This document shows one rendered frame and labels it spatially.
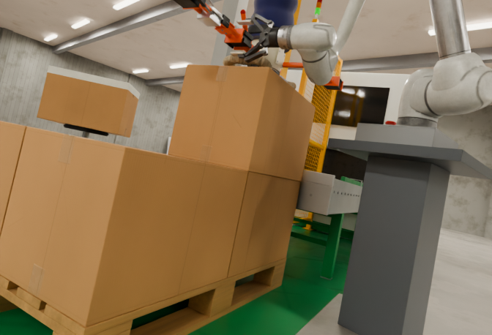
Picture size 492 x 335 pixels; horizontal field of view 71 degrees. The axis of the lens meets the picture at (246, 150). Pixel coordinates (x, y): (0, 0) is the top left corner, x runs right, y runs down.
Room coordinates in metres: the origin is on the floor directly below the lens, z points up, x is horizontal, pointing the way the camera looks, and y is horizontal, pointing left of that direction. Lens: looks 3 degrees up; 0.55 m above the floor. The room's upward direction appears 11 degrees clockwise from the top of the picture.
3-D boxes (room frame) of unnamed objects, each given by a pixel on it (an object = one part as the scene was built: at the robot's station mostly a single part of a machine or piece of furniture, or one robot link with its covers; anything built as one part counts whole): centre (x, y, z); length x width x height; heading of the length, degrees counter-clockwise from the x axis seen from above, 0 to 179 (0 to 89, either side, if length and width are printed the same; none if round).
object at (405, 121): (1.47, -0.70, 0.86); 0.22 x 0.18 x 0.06; 139
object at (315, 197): (1.96, -0.17, 0.47); 0.70 x 0.03 x 0.15; 61
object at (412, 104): (1.44, -0.69, 1.00); 0.18 x 0.16 x 0.22; 16
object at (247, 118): (1.64, 0.00, 0.74); 0.60 x 0.40 x 0.40; 151
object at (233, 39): (1.44, 0.12, 1.08); 0.10 x 0.08 x 0.06; 60
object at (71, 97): (2.80, 1.29, 0.82); 0.60 x 0.40 x 0.40; 95
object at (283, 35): (1.31, -0.07, 1.08); 0.09 x 0.06 x 0.09; 150
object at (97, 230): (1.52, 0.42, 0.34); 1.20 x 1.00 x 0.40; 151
